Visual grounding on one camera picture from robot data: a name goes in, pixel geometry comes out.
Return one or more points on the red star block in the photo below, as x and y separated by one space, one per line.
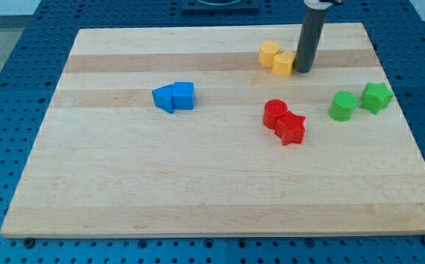
290 128

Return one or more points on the green star block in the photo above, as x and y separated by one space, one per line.
376 97

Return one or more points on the blue cube block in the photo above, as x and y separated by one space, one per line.
183 95

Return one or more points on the wooden board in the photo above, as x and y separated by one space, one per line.
108 163

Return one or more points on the blue triangle block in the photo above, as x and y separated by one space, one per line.
162 98

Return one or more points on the red cylinder block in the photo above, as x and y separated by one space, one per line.
274 109

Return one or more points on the yellow heart block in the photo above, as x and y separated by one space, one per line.
283 64

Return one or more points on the yellow hexagon block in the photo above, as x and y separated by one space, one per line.
268 50

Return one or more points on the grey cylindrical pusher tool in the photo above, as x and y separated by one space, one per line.
309 39

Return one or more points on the green cylinder block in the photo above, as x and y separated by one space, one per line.
343 105

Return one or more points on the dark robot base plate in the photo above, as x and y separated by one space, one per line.
196 6

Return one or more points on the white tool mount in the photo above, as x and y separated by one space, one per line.
322 4

